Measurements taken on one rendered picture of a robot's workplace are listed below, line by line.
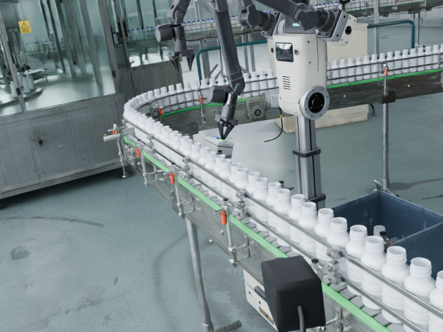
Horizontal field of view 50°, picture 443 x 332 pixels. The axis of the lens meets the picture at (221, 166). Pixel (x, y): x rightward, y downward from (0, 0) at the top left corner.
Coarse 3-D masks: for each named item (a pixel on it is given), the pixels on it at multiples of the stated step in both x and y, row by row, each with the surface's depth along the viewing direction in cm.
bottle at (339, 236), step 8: (336, 224) 112; (344, 224) 112; (336, 232) 112; (344, 232) 112; (328, 240) 114; (336, 240) 112; (344, 240) 112; (344, 248) 112; (344, 264) 114; (328, 272) 118; (344, 272) 114
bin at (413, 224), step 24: (384, 192) 175; (336, 216) 170; (360, 216) 175; (384, 216) 178; (408, 216) 167; (432, 216) 157; (408, 240) 144; (432, 240) 149; (408, 264) 147; (432, 264) 152
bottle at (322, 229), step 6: (324, 210) 120; (330, 210) 119; (318, 216) 119; (324, 216) 117; (330, 216) 117; (324, 222) 117; (330, 222) 118; (318, 228) 119; (324, 228) 118; (318, 234) 119; (324, 234) 117; (318, 246) 120; (324, 246) 119; (318, 252) 121; (324, 252) 119; (318, 258) 121; (324, 258) 120
